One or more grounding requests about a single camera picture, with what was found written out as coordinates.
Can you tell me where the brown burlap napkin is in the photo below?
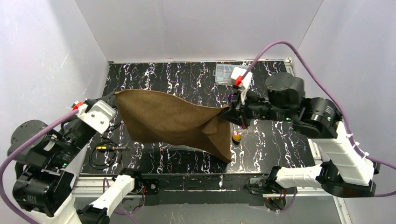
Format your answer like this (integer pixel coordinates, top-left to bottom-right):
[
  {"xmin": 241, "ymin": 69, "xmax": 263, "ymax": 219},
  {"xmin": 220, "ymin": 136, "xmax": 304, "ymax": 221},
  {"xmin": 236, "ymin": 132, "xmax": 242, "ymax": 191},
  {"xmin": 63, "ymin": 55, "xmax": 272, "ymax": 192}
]
[{"xmin": 115, "ymin": 89, "xmax": 232, "ymax": 164}]

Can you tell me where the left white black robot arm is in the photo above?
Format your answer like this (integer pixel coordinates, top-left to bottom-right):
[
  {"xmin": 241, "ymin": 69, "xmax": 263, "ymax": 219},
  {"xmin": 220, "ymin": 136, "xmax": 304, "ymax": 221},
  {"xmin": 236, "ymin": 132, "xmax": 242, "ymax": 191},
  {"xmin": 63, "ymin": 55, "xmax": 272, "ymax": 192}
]
[{"xmin": 0, "ymin": 93, "xmax": 145, "ymax": 224}]

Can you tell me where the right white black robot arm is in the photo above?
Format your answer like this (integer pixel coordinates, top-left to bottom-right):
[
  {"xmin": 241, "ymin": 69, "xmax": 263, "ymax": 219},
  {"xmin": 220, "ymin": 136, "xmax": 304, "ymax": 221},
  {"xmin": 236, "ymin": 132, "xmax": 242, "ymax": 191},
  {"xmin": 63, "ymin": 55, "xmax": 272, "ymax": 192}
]
[{"xmin": 220, "ymin": 69, "xmax": 379, "ymax": 198}]

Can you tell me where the purple spoon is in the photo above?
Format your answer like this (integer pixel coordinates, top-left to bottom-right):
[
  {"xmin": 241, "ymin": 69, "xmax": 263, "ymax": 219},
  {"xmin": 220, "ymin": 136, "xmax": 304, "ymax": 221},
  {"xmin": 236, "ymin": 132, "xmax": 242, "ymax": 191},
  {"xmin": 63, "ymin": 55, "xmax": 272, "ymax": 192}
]
[{"xmin": 228, "ymin": 94, "xmax": 237, "ymax": 103}]

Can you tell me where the clear plastic organizer box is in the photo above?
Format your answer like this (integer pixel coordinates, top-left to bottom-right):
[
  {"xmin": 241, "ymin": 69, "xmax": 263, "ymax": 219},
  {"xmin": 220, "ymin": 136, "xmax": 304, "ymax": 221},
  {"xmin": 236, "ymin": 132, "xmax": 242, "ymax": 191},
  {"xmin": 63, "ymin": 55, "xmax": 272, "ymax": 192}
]
[{"xmin": 214, "ymin": 63, "xmax": 248, "ymax": 86}]

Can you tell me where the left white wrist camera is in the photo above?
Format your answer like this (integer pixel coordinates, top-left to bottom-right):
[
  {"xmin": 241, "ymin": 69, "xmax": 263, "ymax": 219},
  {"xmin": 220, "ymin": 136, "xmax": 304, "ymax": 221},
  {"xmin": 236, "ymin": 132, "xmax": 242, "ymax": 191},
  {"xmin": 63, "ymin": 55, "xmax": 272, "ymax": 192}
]
[{"xmin": 72, "ymin": 100, "xmax": 116, "ymax": 134}]

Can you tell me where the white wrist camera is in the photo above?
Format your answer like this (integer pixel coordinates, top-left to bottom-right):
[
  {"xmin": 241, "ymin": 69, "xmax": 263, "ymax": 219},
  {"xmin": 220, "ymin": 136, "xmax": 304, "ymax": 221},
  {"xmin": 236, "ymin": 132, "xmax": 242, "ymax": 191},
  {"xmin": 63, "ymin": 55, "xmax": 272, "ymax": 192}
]
[
  {"xmin": 72, "ymin": 100, "xmax": 116, "ymax": 134},
  {"xmin": 230, "ymin": 67, "xmax": 253, "ymax": 105}
]

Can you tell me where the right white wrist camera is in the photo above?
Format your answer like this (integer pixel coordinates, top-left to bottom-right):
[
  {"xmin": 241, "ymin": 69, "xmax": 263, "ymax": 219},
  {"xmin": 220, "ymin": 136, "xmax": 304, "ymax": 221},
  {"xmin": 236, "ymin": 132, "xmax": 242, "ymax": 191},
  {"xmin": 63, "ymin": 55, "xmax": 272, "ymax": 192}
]
[{"xmin": 230, "ymin": 67, "xmax": 253, "ymax": 105}]

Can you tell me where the black coiled cable yellow plug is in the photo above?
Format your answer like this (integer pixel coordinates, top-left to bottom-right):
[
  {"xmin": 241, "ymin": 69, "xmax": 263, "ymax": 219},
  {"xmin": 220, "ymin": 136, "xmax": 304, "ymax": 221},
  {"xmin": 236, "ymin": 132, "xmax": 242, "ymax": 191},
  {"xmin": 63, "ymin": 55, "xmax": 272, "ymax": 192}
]
[{"xmin": 88, "ymin": 140, "xmax": 131, "ymax": 170}]

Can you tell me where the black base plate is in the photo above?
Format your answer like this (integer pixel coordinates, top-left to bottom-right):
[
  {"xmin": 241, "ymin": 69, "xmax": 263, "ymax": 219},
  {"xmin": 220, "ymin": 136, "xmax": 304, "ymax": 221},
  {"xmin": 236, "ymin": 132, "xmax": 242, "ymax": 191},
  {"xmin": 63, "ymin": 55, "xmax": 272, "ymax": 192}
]
[{"xmin": 112, "ymin": 174, "xmax": 298, "ymax": 207}]

